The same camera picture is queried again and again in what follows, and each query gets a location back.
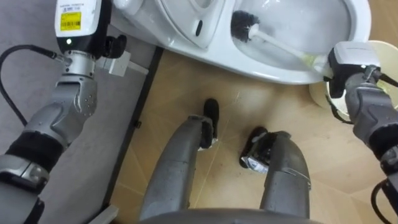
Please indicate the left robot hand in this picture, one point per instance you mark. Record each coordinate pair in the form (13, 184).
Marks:
(81, 18)

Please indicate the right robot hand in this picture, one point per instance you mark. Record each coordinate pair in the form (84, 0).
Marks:
(348, 59)

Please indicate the white toilet brush black bristles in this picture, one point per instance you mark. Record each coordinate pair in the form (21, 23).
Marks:
(244, 26)

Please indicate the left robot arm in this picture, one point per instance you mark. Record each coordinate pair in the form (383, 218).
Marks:
(62, 109)

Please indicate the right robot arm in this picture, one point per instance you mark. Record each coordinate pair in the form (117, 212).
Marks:
(370, 112)

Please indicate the cream waste bin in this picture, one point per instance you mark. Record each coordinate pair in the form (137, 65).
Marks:
(318, 93)

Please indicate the white toilet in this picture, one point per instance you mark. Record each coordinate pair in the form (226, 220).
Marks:
(211, 53)

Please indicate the robot legs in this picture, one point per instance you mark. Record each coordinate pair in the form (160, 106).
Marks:
(174, 174)

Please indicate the robot body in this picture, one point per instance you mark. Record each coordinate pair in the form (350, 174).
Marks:
(230, 217)

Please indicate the white vanity cabinet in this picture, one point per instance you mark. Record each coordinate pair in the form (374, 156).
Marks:
(104, 216)

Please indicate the white wall fitting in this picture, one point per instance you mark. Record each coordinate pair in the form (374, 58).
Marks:
(119, 66)

